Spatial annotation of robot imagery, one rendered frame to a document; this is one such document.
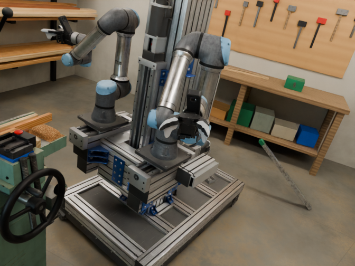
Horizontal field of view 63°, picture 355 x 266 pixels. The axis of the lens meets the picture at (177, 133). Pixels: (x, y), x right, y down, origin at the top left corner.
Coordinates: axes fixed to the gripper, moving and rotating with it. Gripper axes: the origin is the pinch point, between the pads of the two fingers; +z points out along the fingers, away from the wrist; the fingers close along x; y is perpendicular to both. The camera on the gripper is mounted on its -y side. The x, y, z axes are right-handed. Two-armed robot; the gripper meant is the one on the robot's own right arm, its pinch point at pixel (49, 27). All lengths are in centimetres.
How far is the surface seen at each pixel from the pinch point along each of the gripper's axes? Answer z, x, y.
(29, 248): -66, -90, 76
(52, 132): -63, -66, 22
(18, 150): -74, -91, 11
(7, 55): 134, 68, 71
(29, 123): -50, -67, 22
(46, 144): -65, -72, 24
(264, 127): -146, 185, 119
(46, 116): -50, -56, 23
